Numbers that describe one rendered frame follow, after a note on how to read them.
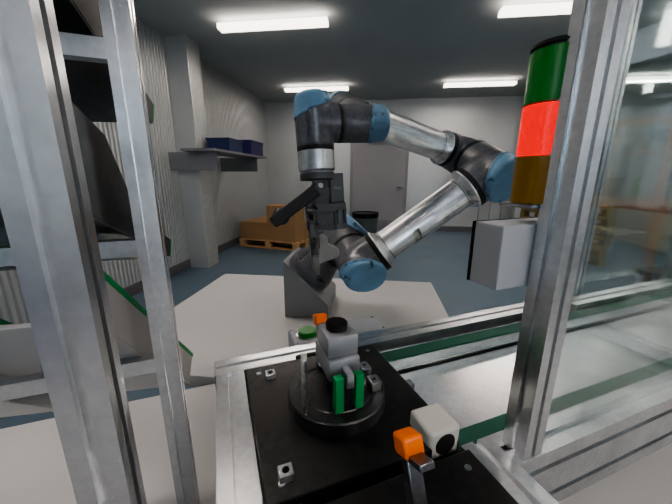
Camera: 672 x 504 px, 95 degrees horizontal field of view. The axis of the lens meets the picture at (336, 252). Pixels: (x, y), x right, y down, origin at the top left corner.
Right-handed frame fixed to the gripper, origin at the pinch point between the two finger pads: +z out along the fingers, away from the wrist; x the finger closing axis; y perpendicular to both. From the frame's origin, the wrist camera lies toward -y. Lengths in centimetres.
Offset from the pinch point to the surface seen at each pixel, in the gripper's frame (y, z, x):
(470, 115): 385, -177, 606
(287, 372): -6.4, 13.4, -17.0
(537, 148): 22.1, -18.2, -35.5
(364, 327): 10.1, 14.0, -1.1
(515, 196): 21.3, -13.5, -33.6
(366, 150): 163, -123, 661
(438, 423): 12.8, 13.8, -32.5
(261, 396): -10.0, 13.7, -22.3
